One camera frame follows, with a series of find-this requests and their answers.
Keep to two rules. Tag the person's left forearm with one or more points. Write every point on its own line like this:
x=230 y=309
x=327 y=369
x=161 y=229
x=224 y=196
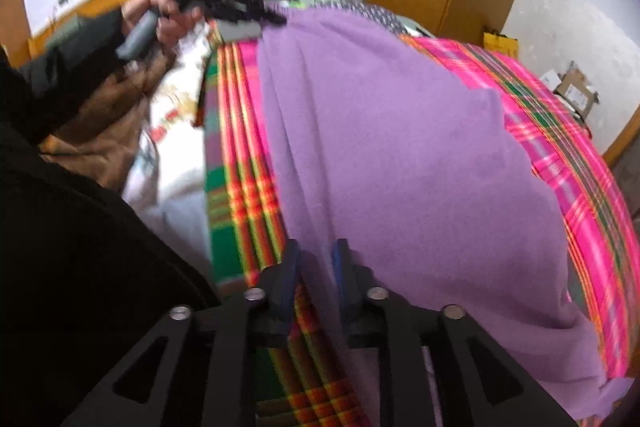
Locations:
x=75 y=52

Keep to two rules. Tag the white printed quilt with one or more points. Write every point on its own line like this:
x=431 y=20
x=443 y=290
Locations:
x=170 y=167

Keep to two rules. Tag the person's black clothed torso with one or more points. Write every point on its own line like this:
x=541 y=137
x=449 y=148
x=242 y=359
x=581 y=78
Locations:
x=75 y=282

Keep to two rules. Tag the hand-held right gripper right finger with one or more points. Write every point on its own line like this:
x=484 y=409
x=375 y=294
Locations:
x=341 y=279

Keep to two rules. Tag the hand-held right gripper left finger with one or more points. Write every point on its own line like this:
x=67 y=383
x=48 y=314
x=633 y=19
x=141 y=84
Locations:
x=292 y=279

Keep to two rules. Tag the wooden door frame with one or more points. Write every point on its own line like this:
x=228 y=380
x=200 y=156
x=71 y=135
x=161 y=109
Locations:
x=622 y=139

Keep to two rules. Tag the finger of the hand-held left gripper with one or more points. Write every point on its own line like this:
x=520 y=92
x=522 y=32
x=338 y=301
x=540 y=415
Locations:
x=270 y=14

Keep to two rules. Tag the person's left hand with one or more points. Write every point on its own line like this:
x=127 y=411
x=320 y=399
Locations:
x=175 y=27

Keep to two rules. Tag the wooden headboard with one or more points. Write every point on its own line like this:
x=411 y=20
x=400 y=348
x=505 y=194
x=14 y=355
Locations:
x=100 y=2

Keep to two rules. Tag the small white box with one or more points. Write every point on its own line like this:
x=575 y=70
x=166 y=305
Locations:
x=550 y=79

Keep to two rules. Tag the brown cardboard box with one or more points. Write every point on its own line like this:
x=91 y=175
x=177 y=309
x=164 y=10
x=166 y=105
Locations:
x=577 y=92

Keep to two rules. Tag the yellow printed bag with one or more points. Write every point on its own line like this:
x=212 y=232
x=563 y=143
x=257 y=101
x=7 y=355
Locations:
x=500 y=44

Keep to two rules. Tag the dark floral folded cloth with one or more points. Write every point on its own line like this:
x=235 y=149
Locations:
x=385 y=17

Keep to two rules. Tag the brown jacket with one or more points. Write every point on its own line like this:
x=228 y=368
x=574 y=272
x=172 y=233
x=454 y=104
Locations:
x=105 y=127

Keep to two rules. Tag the purple fleece garment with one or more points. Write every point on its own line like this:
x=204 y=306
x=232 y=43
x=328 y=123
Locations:
x=400 y=157

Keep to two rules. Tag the pink plaid blanket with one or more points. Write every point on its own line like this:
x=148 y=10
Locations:
x=550 y=107

